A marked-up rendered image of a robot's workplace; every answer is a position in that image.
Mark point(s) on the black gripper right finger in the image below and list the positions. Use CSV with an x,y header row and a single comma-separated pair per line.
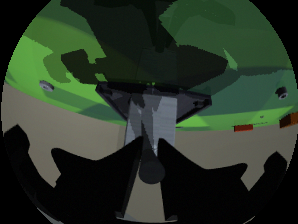
x,y
184,180

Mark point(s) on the grey metal washer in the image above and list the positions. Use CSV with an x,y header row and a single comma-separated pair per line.
x,y
45,85

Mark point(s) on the brown open rectangular tray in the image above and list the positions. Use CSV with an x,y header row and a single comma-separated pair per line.
x,y
289,120

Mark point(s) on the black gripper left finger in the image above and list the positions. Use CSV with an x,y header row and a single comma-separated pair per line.
x,y
114,174

